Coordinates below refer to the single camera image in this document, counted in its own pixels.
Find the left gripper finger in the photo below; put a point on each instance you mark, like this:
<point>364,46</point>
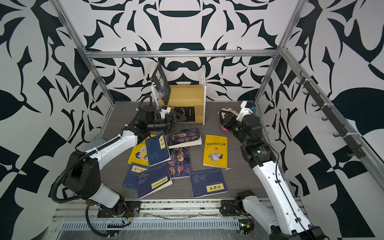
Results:
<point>178,117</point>
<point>173,125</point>

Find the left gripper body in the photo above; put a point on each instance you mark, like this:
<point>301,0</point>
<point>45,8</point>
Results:
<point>160,124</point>

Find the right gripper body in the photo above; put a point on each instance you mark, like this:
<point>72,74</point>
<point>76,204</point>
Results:
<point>233,125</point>

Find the purple book orange calligraphy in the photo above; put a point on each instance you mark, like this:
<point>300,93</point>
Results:
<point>185,138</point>

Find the yellow cartoon book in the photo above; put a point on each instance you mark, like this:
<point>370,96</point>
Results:
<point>139,154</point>
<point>216,152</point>

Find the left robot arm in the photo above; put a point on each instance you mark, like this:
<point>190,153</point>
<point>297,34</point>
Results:
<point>81,178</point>

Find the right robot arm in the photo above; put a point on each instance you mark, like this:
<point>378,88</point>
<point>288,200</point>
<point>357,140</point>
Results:
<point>286,221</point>

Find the pink plush doll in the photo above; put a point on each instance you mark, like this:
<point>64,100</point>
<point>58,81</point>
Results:
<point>229,110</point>

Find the black book yellow spine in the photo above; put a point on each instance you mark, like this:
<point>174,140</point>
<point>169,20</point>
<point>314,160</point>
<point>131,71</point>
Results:
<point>188,112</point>

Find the wooden white-framed bookshelf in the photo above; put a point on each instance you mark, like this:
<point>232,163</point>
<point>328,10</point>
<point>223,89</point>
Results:
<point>187,96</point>

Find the navy book upper left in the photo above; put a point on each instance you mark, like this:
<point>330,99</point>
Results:
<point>157,150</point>

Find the navy book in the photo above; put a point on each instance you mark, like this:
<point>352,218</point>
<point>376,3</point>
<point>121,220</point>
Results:
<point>130,180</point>
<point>157,150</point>
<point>207,182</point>
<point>153,180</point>

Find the purple book lower centre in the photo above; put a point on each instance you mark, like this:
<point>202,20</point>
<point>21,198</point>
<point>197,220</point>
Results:
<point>180,164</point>

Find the navy book bottom left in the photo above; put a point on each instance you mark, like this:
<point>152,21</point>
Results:
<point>130,180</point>

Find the navy book bottom centre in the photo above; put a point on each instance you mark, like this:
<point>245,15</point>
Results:
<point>153,180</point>

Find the navy book bottom right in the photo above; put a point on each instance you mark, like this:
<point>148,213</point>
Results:
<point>207,182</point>

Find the light blue case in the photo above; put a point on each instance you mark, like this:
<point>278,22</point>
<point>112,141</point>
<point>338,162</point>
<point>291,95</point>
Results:
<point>97,142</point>

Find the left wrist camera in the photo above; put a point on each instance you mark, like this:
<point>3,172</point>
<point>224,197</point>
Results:
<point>164,111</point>

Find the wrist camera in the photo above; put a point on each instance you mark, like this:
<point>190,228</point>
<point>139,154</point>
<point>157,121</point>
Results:
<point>247,108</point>
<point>164,111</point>

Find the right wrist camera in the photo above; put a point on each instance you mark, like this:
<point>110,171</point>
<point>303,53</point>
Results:
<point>247,108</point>

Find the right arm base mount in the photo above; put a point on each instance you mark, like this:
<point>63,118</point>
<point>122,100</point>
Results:
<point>230,208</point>

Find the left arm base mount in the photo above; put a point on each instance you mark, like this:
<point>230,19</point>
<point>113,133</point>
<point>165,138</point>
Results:
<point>127,209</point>

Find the white slotted cable duct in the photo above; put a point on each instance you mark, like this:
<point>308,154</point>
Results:
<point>169,224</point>

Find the grey hook rail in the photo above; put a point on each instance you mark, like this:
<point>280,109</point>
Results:
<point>330,111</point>

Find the aluminium frame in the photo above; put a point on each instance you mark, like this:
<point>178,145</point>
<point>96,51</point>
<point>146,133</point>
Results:
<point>371,161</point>

